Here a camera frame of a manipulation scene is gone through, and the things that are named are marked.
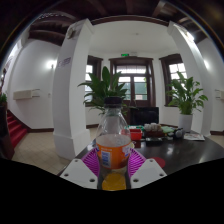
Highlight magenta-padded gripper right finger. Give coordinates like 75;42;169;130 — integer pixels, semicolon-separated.
127;147;168;190

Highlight wooden rack of small bottles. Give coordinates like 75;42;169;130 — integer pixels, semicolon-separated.
143;122;163;138

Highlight dark-framed window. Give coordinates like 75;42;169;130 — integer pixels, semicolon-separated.
85;55;104;101
159;53;188;107

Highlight small black case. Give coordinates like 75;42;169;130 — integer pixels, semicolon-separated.
145;137;164;147

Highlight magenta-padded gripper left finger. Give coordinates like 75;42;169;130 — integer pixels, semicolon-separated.
59;147;101;190

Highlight red box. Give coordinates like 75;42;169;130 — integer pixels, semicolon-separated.
129;128;144;142

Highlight black chair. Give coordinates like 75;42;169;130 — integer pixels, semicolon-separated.
129;106;160;127

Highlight orange-labelled clear drink bottle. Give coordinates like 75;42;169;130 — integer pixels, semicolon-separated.
95;96;133;192

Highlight green plant in white pot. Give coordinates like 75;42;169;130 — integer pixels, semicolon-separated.
77;65;138;118
165;71;209;133

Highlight printed magazine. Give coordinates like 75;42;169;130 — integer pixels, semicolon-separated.
183;132;206;142

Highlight red carpeted staircase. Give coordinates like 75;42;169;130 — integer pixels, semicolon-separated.
6;109;29;149

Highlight green cloth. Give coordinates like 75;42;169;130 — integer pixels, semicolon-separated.
159;125;176;135

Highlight black and grey microphones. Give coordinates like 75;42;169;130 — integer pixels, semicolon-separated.
172;127;186;140

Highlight dark wooden double door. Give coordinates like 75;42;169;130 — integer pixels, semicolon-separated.
108;56;157;108

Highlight dark wooden planter stand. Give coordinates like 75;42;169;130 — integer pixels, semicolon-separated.
0;93;16;160

